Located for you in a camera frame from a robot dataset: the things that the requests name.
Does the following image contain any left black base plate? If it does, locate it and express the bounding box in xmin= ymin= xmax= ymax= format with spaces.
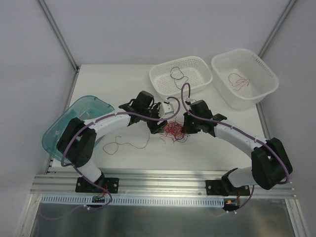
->
xmin=75 ymin=177 xmax=119 ymax=194

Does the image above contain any right aluminium frame post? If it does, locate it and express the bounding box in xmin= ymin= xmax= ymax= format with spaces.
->
xmin=258 ymin=0 xmax=299 ymax=59

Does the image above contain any red orange cable ball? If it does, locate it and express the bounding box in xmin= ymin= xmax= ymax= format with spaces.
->
xmin=159 ymin=120 xmax=190 ymax=143

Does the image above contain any white perforated basket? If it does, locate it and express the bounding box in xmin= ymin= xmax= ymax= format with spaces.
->
xmin=149 ymin=56 xmax=213 ymax=99

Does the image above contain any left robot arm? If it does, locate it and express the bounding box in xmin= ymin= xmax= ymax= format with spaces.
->
xmin=56 ymin=91 xmax=174 ymax=192

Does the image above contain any aluminium mounting rail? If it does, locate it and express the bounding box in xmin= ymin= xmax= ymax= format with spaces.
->
xmin=31 ymin=168 xmax=296 ymax=198

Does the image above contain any white slotted cable duct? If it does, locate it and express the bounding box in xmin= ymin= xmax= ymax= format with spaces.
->
xmin=40 ymin=195 xmax=224 ymax=208

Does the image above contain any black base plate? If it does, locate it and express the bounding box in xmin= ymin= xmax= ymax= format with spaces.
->
xmin=75 ymin=177 xmax=119 ymax=194
xmin=205 ymin=180 xmax=250 ymax=197

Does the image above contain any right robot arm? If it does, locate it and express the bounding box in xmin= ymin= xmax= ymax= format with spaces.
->
xmin=182 ymin=98 xmax=293 ymax=197

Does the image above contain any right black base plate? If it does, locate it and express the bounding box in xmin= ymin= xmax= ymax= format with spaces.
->
xmin=205 ymin=180 xmax=250 ymax=197

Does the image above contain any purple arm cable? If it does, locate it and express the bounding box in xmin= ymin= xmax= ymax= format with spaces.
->
xmin=60 ymin=96 xmax=181 ymax=167
xmin=181 ymin=83 xmax=290 ymax=185

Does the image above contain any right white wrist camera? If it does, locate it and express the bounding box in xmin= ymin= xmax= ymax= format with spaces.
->
xmin=185 ymin=97 xmax=196 ymax=106

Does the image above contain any teal plastic tub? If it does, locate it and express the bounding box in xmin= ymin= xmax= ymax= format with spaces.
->
xmin=42 ymin=95 xmax=115 ymax=161

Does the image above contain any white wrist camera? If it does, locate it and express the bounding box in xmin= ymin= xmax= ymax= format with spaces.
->
xmin=185 ymin=97 xmax=196 ymax=106
xmin=159 ymin=100 xmax=174 ymax=119

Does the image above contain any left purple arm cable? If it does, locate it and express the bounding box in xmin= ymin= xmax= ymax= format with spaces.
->
xmin=60 ymin=96 xmax=181 ymax=167

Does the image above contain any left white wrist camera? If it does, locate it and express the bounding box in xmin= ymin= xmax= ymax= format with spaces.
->
xmin=159 ymin=100 xmax=174 ymax=119

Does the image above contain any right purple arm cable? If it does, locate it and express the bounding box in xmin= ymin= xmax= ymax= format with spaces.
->
xmin=181 ymin=83 xmax=290 ymax=185

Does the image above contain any dark cable in basket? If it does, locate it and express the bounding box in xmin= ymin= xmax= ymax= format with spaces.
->
xmin=169 ymin=67 xmax=189 ymax=90

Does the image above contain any white translucent tub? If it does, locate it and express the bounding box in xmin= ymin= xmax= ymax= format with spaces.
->
xmin=211 ymin=48 xmax=279 ymax=110

